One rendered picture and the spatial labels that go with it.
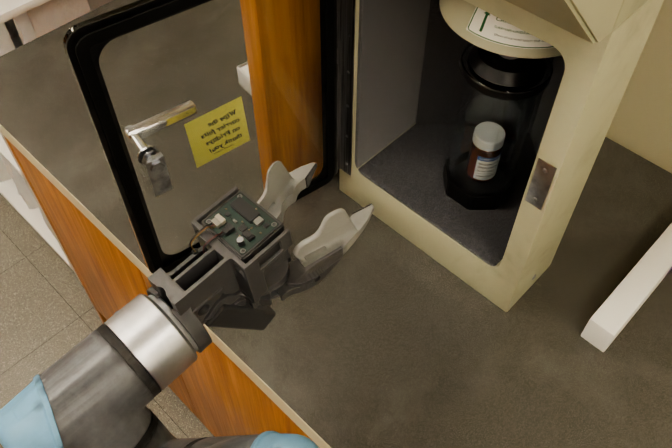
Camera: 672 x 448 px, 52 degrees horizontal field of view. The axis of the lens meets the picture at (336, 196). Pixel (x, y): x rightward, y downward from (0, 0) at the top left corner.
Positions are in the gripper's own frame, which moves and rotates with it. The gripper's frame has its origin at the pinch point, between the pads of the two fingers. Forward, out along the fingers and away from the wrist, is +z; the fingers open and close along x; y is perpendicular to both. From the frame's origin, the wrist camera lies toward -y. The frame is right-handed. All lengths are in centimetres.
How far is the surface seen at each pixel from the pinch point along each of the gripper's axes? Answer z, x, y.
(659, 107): 60, -11, -27
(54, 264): -17, 115, -123
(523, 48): 23.0, -5.0, 6.5
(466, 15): 22.2, 1.8, 7.7
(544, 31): 20.3, -8.1, 12.2
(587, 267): 31.1, -18.0, -32.9
